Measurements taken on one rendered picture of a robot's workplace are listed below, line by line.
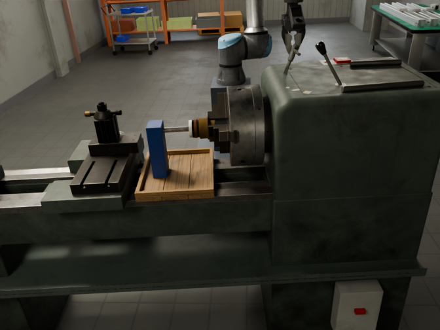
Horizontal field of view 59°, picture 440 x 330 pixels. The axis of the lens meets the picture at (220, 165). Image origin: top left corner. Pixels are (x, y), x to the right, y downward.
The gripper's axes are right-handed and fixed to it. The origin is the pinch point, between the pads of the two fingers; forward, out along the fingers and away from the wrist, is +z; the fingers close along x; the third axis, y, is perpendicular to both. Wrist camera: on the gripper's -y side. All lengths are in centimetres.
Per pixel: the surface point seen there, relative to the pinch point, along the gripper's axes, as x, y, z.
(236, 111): 23.8, -23.7, 13.8
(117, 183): 69, -32, 36
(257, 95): 15.7, -18.3, 10.0
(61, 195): 90, -32, 40
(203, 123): 36.2, -14.9, 21.3
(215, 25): 27, 711, 102
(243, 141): 21.8, -27.9, 23.6
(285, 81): 4.7, -13.4, 7.0
